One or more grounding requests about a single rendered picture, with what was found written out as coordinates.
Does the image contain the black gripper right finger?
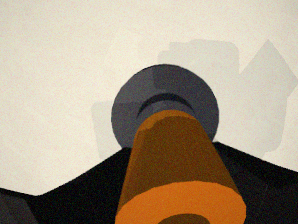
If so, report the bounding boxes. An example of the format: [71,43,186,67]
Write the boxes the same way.
[212,141,298,224]

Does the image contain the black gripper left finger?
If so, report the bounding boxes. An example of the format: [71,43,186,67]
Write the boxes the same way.
[0,147,132,224]

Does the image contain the orange knob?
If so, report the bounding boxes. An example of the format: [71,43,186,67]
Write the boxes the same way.
[114,111,246,224]

